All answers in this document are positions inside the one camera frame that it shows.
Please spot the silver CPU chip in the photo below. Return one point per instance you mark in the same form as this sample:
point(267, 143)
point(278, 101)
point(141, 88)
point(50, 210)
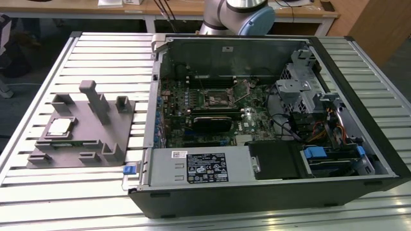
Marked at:
point(60, 126)

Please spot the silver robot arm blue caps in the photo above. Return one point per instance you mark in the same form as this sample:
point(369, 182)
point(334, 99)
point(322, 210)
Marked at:
point(218, 14)

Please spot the CPU socket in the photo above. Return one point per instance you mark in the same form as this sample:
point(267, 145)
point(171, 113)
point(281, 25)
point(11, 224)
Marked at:
point(218, 98)

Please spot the small graphics card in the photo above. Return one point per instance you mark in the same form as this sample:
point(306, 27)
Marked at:
point(211, 125)

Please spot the silver chipset heatsink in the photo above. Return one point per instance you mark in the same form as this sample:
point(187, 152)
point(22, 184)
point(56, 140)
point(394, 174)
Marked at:
point(245, 139)

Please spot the green motherboard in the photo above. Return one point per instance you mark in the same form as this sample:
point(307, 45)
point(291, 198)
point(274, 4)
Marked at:
point(257, 120)

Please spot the silver power supply unit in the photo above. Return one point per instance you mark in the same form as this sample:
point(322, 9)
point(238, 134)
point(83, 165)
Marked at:
point(167, 168)

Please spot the white label sticker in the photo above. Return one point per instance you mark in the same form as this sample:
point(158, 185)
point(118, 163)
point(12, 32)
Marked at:
point(227, 48)

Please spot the black plastic drive cover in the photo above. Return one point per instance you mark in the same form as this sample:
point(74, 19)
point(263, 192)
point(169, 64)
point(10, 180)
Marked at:
point(277, 161)

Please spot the blue case latch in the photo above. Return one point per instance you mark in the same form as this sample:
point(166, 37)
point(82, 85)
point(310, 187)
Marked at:
point(130, 169)

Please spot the perforated metal drive cage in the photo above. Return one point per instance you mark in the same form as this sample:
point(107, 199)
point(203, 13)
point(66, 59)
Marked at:
point(298, 72)

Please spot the black PC case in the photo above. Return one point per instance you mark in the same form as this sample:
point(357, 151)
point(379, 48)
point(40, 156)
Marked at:
point(225, 202)

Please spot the hard disk in blue carrier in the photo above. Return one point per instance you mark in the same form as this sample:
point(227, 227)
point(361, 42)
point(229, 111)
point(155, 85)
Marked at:
point(314, 152)

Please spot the grey parts rack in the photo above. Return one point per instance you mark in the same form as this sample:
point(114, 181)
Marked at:
point(87, 134)

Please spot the green RAM stick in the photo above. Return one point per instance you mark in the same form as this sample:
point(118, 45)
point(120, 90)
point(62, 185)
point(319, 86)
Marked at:
point(75, 144)

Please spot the blue plastic bay tab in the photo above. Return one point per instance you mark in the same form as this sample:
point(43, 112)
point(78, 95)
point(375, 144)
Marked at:
point(361, 151)

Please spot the white box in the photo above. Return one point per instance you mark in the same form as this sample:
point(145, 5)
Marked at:
point(111, 3)
point(133, 2)

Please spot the small black flat device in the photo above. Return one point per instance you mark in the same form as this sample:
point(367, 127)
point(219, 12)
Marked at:
point(327, 6)

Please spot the wooden cabinet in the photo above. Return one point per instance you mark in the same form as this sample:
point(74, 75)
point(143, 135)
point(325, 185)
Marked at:
point(385, 24)

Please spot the seated person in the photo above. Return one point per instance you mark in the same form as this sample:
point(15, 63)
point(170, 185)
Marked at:
point(4, 33)

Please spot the grey plastic bracket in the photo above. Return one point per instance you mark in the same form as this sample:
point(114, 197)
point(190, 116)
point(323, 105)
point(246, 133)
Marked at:
point(327, 99)

